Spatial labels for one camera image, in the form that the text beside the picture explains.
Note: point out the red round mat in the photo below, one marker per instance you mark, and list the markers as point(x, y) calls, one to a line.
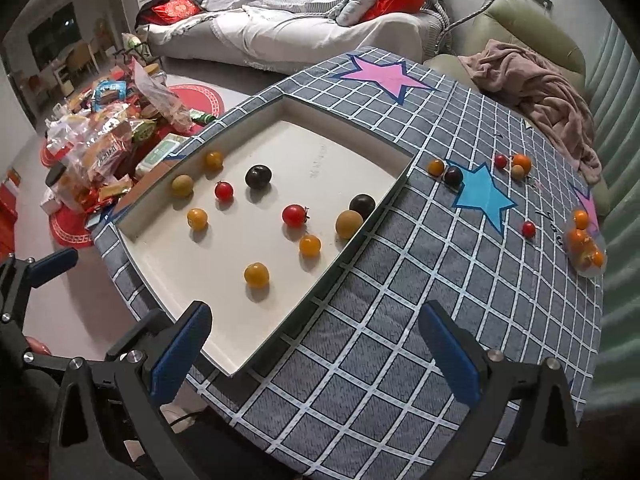
point(197, 97)
point(70, 225)

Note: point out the grey grid star tablecloth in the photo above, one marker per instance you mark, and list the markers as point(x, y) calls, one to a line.
point(400, 285)

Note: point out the tangerine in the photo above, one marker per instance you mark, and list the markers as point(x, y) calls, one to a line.
point(576, 238)
point(596, 259)
point(581, 219)

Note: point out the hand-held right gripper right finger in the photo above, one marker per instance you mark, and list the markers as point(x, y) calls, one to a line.
point(450, 355)

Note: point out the orange tomato far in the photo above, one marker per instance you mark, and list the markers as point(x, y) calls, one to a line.
point(522, 161)

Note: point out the white covered sofa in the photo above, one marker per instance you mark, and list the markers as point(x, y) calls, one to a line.
point(280, 40)

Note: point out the green and white box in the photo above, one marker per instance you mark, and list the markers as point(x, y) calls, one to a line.
point(160, 154)

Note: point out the green armchair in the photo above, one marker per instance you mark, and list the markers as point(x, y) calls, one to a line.
point(530, 25)

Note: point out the wooden dining chair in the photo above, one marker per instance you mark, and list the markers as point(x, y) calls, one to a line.
point(80, 60)

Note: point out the dark purple cherry tomato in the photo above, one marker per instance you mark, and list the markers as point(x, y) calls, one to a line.
point(363, 203)
point(453, 176)
point(258, 176)

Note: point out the pale green curtain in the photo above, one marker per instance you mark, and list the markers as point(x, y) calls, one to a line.
point(617, 160)

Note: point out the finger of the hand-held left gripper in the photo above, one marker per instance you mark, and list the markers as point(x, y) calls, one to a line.
point(55, 260)

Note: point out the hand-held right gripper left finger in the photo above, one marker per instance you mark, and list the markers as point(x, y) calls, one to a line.
point(180, 355)

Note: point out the red cherry tomato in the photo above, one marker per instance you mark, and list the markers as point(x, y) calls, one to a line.
point(501, 161)
point(294, 215)
point(528, 229)
point(224, 190)

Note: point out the red embroidered cushion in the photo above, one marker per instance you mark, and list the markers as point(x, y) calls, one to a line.
point(177, 10)

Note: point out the pink blanket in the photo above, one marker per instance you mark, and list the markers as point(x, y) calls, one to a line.
point(550, 95)

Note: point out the clear glass bowl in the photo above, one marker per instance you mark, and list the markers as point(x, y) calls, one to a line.
point(592, 272)

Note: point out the orange cherry tomato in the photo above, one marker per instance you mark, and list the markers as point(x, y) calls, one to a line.
point(197, 219)
point(256, 274)
point(310, 246)
point(436, 167)
point(214, 160)

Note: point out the pile of snack bags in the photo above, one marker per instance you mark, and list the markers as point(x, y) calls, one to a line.
point(100, 135)

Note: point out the white tray with dark rim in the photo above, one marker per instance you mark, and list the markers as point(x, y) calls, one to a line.
point(300, 150)

